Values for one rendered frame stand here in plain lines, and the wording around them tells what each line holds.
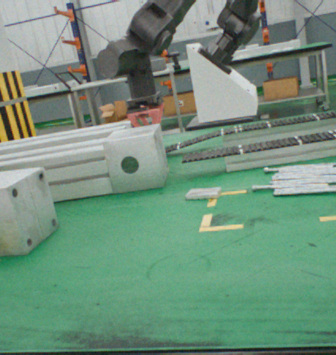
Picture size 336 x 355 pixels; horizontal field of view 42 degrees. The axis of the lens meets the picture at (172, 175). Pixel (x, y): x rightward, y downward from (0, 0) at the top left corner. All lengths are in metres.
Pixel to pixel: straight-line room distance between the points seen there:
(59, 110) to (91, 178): 8.65
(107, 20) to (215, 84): 7.66
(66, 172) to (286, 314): 0.51
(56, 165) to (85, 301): 0.39
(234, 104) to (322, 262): 0.91
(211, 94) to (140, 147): 0.61
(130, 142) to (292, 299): 0.43
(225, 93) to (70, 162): 0.65
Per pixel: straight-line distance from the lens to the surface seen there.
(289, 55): 5.45
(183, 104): 5.75
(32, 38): 9.51
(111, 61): 0.88
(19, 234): 0.60
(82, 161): 0.78
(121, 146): 0.74
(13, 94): 4.17
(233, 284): 0.43
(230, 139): 0.96
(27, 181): 0.62
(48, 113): 9.54
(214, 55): 1.33
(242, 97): 1.31
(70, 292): 0.48
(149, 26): 0.91
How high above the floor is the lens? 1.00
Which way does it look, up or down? 15 degrees down
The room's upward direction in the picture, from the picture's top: 11 degrees counter-clockwise
